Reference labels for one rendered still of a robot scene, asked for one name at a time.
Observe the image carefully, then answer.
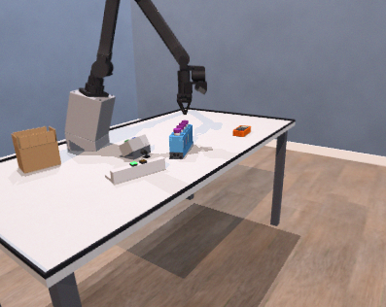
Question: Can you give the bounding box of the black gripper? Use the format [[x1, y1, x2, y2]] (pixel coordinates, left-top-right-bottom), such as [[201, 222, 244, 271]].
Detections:
[[177, 82, 192, 115]]

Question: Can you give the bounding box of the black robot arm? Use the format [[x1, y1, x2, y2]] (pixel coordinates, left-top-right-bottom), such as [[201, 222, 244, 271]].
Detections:
[[79, 0, 207, 97]]

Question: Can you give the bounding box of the small brown cardboard box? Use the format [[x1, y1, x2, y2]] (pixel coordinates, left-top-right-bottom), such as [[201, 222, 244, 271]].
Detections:
[[11, 126, 61, 174]]

